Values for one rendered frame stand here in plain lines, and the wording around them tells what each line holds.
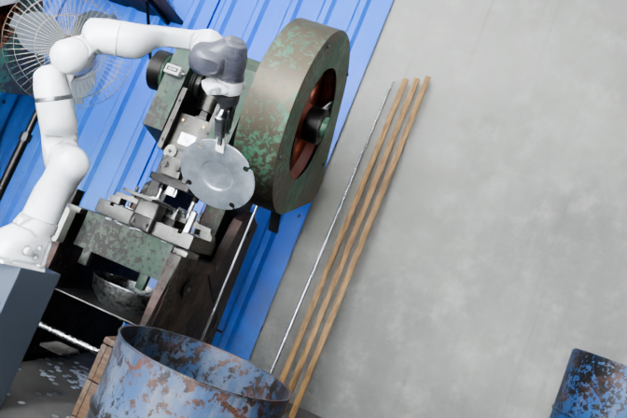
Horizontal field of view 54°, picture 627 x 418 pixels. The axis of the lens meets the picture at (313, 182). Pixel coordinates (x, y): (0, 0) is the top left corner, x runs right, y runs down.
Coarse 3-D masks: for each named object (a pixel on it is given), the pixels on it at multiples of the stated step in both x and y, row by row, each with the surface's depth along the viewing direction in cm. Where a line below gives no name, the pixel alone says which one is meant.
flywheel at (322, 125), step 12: (324, 84) 284; (312, 96) 277; (324, 96) 288; (312, 108) 258; (324, 108) 280; (300, 120) 257; (312, 120) 256; (324, 120) 258; (300, 132) 259; (312, 132) 256; (324, 132) 258; (300, 144) 284; (312, 144) 292; (300, 156) 289; (312, 156) 294; (300, 168) 286
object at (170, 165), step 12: (180, 120) 264; (192, 120) 263; (204, 120) 262; (180, 132) 262; (192, 132) 262; (168, 144) 262; (180, 144) 261; (168, 156) 258; (180, 156) 260; (168, 168) 257; (180, 168) 256; (180, 180) 258
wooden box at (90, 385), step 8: (112, 336) 186; (104, 344) 182; (112, 344) 181; (104, 352) 181; (96, 360) 181; (104, 360) 180; (96, 368) 181; (88, 376) 181; (96, 376) 180; (88, 384) 180; (96, 384) 179; (88, 392) 179; (80, 400) 180; (88, 400) 179; (80, 408) 179; (88, 408) 178; (72, 416) 179; (80, 416) 178
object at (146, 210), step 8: (136, 192) 237; (144, 200) 249; (152, 200) 236; (136, 208) 249; (144, 208) 248; (152, 208) 248; (160, 208) 249; (168, 208) 251; (136, 216) 248; (144, 216) 247; (152, 216) 247; (160, 216) 252; (136, 224) 247; (144, 224) 246; (152, 224) 247
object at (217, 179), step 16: (192, 144) 216; (208, 144) 214; (192, 160) 220; (208, 160) 218; (224, 160) 215; (240, 160) 213; (192, 176) 224; (208, 176) 222; (224, 176) 220; (240, 176) 216; (192, 192) 228; (208, 192) 225; (224, 192) 223; (240, 192) 220; (224, 208) 227
